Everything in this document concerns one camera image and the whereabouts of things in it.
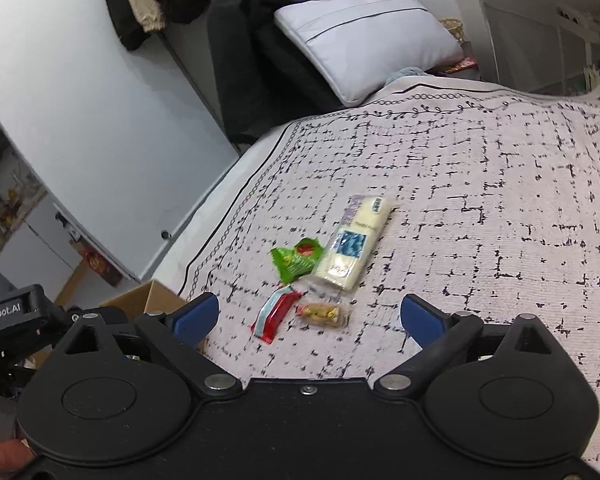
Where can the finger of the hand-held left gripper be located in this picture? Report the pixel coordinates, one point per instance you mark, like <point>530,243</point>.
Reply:
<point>116,316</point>

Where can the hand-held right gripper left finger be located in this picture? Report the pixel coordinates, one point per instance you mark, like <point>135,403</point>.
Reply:
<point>197,315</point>

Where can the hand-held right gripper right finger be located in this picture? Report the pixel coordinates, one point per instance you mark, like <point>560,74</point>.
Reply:
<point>420,317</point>

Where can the cardboard box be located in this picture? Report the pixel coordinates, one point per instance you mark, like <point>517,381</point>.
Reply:
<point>150,297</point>

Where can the red white striped snack packet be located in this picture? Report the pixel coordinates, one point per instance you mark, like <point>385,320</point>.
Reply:
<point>275,316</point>

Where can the white and blue snack packet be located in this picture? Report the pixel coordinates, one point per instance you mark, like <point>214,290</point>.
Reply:
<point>355,245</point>

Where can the clear gold candy packet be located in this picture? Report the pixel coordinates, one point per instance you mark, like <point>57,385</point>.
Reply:
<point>322,312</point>

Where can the bright green snack packet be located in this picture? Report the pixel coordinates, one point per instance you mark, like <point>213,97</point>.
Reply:
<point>295,260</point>

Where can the person's left hand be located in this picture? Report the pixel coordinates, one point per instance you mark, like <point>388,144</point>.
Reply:
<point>2,455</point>

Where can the brown red paper bag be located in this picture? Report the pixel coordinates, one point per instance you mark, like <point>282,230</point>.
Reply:
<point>97,262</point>

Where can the patterned white blanket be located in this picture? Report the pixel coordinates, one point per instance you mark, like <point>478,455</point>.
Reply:
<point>480,210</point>

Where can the shelf with bottles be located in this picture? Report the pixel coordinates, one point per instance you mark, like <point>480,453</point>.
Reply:
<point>10,200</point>

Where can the black jacket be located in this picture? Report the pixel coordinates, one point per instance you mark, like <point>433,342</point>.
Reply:
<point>260,85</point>

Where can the light blue cloth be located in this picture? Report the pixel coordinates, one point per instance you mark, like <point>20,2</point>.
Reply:
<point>405,75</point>

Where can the white pillow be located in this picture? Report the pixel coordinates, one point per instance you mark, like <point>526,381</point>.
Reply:
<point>360,35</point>

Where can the wicker basket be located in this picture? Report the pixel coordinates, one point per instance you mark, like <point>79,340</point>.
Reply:
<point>452,29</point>

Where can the white desk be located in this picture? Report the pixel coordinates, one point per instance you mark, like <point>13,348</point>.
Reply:
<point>530,20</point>

